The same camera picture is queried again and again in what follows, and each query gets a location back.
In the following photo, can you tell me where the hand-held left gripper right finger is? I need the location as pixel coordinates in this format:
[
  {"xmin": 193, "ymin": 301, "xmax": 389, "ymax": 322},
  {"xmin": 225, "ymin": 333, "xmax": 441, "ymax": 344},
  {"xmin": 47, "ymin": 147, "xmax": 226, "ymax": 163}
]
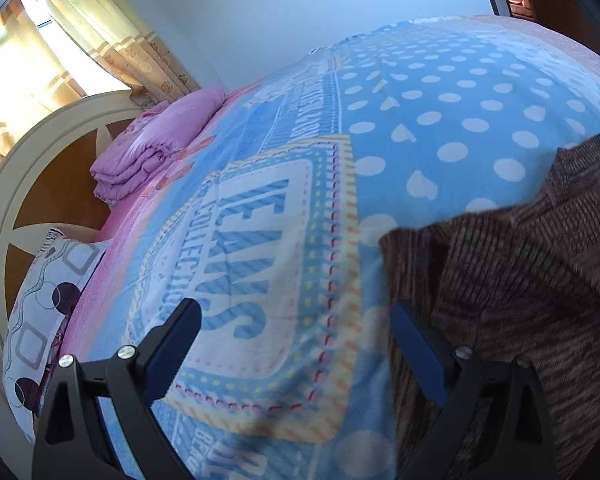
[{"xmin": 390, "ymin": 300, "xmax": 558, "ymax": 480}]

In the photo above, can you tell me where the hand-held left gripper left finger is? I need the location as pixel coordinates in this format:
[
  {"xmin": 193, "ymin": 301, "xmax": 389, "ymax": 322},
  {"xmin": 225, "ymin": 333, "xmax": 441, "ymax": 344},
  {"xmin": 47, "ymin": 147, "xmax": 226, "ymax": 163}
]
[{"xmin": 31, "ymin": 298, "xmax": 202, "ymax": 480}]

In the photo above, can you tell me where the brown knitted sweater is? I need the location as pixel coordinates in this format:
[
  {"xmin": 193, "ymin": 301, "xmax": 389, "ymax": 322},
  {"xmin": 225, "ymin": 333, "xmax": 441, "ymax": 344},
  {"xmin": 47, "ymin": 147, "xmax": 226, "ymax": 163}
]
[{"xmin": 379, "ymin": 132, "xmax": 600, "ymax": 480}]

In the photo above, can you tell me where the white patterned pillow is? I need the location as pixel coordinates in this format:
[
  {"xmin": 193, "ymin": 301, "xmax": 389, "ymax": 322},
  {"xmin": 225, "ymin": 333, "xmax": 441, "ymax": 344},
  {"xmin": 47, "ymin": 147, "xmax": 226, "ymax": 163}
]
[{"xmin": 2, "ymin": 230, "xmax": 107, "ymax": 435}]

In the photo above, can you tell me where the folded pink quilt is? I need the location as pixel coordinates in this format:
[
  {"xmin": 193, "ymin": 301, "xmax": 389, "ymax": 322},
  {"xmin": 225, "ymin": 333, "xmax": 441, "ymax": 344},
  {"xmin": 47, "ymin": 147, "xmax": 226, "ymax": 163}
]
[{"xmin": 90, "ymin": 86, "xmax": 227, "ymax": 209}]

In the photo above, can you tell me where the cream wooden headboard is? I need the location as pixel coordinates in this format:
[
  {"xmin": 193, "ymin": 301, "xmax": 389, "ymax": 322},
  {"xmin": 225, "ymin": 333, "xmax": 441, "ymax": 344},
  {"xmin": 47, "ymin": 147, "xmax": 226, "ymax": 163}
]
[{"xmin": 0, "ymin": 91, "xmax": 157, "ymax": 431}]

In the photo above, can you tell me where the blue pink printed bedsheet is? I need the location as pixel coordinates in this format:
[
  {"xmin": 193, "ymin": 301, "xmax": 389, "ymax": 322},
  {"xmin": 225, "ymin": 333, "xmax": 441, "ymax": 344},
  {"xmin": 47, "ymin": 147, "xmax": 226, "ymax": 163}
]
[{"xmin": 55, "ymin": 12, "xmax": 600, "ymax": 480}]

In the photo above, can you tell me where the yellow patterned curtain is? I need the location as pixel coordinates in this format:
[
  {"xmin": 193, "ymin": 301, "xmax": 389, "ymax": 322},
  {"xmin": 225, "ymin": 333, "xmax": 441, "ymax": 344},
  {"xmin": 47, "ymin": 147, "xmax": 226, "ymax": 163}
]
[
  {"xmin": 27, "ymin": 0, "xmax": 202, "ymax": 107},
  {"xmin": 0, "ymin": 0, "xmax": 87, "ymax": 171}
]

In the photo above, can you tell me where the window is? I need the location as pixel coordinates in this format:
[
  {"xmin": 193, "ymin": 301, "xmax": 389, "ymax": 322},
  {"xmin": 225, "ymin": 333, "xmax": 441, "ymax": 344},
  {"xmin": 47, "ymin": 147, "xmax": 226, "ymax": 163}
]
[{"xmin": 19, "ymin": 0, "xmax": 57, "ymax": 31}]

